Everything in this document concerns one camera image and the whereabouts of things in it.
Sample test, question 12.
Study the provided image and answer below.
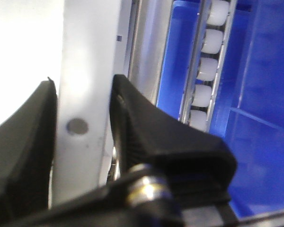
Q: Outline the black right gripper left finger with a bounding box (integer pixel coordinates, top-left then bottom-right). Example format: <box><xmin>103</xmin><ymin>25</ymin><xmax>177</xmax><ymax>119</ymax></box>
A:
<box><xmin>0</xmin><ymin>79</ymin><xmax>57</xmax><ymax>220</ymax></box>

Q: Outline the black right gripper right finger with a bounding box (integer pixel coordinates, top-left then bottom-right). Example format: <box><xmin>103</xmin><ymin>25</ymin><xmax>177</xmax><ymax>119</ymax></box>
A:
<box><xmin>110</xmin><ymin>75</ymin><xmax>237</xmax><ymax>194</ymax></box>

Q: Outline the white plastic tote bin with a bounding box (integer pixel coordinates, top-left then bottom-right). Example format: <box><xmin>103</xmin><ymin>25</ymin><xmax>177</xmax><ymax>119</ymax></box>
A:
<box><xmin>0</xmin><ymin>0</ymin><xmax>122</xmax><ymax>206</ymax></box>

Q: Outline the blue bin right shelf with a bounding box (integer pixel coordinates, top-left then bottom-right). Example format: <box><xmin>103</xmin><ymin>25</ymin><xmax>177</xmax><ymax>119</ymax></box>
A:
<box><xmin>210</xmin><ymin>0</ymin><xmax>284</xmax><ymax>218</ymax></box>

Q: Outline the right roller track rail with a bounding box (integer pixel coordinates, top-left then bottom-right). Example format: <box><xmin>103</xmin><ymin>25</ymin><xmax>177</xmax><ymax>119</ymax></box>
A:
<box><xmin>178</xmin><ymin>0</ymin><xmax>237</xmax><ymax>132</ymax></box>

